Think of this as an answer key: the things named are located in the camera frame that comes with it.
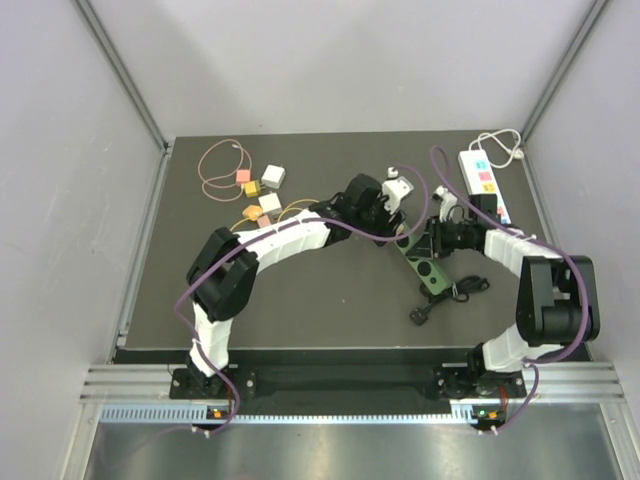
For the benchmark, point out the yellow charger plug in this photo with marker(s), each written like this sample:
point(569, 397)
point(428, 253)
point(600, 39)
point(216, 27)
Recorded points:
point(253, 189)

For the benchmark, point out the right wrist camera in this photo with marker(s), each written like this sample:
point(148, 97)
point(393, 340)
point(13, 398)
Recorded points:
point(447, 202)

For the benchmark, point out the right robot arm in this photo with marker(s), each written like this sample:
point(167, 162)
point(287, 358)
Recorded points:
point(556, 305)

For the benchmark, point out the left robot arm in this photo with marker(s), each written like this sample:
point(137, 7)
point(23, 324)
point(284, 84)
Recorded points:
point(221, 279)

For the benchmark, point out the white power strip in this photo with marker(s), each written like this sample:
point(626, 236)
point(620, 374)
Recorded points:
point(479, 178)

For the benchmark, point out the white square charger plug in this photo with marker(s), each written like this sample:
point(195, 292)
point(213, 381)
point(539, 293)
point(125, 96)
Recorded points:
point(270, 204)

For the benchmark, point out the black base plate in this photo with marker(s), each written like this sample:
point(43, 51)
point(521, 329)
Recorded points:
point(337, 381)

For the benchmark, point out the grey slotted cable duct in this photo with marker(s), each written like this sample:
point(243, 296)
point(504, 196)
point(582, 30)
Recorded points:
point(203, 414)

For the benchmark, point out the brown pink small charger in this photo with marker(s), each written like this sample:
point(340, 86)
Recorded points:
point(264, 221)

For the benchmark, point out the orange small charger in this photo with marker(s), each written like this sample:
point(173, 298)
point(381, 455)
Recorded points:
point(252, 212)

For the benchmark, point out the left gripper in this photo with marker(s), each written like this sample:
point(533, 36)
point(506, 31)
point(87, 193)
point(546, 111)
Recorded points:
point(382, 229)

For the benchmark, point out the pink charger plug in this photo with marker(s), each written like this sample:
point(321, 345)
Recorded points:
point(243, 176)

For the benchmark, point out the green power strip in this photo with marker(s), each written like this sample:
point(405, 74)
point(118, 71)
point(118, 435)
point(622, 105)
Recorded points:
point(434, 279)

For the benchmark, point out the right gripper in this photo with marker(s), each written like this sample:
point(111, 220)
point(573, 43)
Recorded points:
point(431, 245)

